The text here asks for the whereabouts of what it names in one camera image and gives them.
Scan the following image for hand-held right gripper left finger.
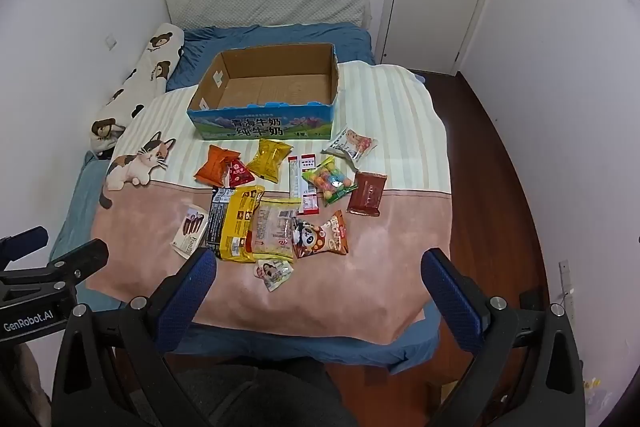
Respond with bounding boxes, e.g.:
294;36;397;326
50;248;218;427

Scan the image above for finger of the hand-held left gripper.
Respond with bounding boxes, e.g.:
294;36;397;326
0;227;50;269
0;238;110;295

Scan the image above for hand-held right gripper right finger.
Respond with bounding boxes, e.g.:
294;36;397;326
421;248;586;427

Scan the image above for white chocolate stick packet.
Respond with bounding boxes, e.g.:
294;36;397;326
170;205;210;258

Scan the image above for black snack packet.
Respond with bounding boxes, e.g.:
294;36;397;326
205;187;236;255

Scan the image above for large yellow snack packet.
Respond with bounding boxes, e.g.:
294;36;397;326
218;185;266;264

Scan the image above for pale yellow snack packet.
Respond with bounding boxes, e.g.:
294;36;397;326
251;197;302;264

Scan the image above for orange snack packet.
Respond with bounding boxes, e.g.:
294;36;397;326
194;145;243;188

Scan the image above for panda print snack packet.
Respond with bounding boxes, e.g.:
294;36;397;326
291;210;350;259

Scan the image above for white and red stick packet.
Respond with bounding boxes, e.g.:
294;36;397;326
287;154;321;214

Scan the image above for small yellow snack packet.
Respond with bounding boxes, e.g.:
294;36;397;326
246;138;293;184

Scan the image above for clear bag of colourful candy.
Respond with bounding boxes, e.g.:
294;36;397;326
301;156;358;208

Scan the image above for blue printed cardboard box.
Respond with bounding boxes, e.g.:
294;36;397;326
186;43;341;142

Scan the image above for small white and pink packet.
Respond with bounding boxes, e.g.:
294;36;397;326
253;258;295;293

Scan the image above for cat print blanket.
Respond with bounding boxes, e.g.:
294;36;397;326
90;63;453;340

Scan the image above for person's dark trousers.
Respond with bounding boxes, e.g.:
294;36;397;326
165;357;346;427

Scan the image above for small red snack packet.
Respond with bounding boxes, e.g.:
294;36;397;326
227;158;256;188

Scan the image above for white cookie print packet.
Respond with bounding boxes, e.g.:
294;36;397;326
321;127;379;172

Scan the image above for bear print pillow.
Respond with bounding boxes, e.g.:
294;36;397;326
90;23;185;152

